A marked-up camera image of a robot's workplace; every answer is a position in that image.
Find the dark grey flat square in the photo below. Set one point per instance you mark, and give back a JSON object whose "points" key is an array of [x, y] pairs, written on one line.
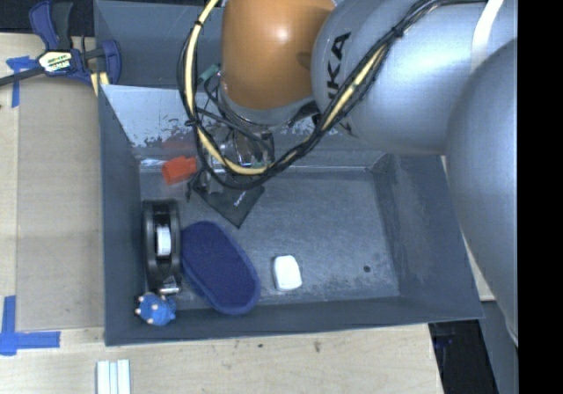
{"points": [[239, 207]]}

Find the orange-red small block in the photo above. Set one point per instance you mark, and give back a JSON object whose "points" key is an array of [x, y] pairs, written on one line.
{"points": [[178, 170]]}

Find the grey metal bin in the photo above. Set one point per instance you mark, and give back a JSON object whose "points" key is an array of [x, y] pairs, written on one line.
{"points": [[321, 225]]}

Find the dark blue oval sponge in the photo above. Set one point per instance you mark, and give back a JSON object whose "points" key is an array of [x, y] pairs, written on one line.
{"points": [[220, 269]]}

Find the black cooling fan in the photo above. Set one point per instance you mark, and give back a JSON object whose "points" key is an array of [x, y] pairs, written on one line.
{"points": [[151, 247]]}

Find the white small rounded block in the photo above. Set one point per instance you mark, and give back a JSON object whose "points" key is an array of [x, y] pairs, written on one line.
{"points": [[287, 273]]}

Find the blue toy animal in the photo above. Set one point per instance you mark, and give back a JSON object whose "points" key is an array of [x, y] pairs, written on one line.
{"points": [[155, 309]]}

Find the pale wood flat board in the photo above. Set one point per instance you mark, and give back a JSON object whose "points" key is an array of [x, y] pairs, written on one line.
{"points": [[57, 207]]}

